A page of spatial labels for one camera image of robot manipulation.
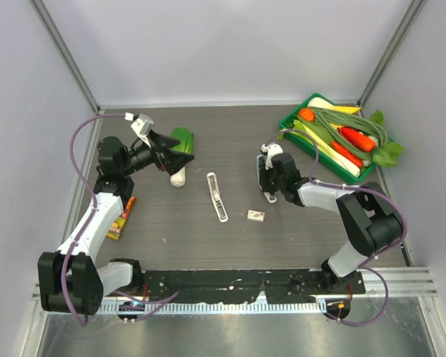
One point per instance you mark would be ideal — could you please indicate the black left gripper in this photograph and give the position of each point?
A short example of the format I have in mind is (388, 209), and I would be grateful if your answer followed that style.
(172, 161)

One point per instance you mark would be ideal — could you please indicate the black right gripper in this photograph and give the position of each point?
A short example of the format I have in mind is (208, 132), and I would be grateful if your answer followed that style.
(264, 174)

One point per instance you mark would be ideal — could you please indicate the staples box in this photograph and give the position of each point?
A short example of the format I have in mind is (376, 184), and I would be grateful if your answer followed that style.
(256, 216)

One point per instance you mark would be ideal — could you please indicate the white stapler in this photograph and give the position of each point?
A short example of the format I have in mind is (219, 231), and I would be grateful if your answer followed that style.
(216, 197)

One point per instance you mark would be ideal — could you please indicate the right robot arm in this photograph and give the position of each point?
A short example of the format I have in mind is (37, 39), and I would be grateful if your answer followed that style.
(371, 221)

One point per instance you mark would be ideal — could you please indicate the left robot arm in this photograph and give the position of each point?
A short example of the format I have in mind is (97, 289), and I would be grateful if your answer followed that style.
(69, 280)

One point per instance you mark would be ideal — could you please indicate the green plastic tray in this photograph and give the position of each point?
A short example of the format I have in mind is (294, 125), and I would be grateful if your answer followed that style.
(305, 142)

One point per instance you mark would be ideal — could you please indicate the pale green leek toy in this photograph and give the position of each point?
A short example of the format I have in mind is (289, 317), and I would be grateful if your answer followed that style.
(323, 140)

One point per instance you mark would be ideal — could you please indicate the orange pumpkin toy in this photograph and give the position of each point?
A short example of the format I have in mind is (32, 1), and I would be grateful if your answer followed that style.
(306, 114)

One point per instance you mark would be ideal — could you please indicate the red chili pepper toy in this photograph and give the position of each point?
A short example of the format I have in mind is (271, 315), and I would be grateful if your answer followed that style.
(347, 154)

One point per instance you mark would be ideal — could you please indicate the green long beans bundle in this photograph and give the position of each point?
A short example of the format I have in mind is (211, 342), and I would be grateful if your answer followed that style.
(332, 121)

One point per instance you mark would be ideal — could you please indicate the white radish toy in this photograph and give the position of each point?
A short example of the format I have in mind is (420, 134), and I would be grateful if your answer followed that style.
(318, 102)

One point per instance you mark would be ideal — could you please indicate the orange carrot toy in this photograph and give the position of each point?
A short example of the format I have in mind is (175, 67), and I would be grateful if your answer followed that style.
(357, 139)

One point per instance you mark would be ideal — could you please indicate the colourful snack packet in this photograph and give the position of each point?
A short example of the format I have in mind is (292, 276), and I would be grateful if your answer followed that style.
(117, 226)

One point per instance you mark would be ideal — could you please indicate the yellow corn toy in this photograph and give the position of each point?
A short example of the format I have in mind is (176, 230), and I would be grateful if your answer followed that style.
(351, 110)

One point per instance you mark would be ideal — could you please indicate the green lettuce leaf toy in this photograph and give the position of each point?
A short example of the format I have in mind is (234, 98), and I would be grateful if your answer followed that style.
(387, 151)

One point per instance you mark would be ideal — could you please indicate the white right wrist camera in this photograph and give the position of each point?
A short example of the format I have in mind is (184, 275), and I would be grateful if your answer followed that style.
(269, 151)

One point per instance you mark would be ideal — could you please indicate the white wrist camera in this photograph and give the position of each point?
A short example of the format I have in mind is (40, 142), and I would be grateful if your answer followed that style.
(141, 125)
(269, 151)

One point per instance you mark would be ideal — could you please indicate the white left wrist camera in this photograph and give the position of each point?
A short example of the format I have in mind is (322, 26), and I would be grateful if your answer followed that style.
(141, 125)

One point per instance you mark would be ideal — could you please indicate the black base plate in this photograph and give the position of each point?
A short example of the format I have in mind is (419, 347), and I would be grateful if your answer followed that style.
(297, 285)

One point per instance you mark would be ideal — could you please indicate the perforated cable duct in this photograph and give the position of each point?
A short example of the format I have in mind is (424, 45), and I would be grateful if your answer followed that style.
(257, 308)

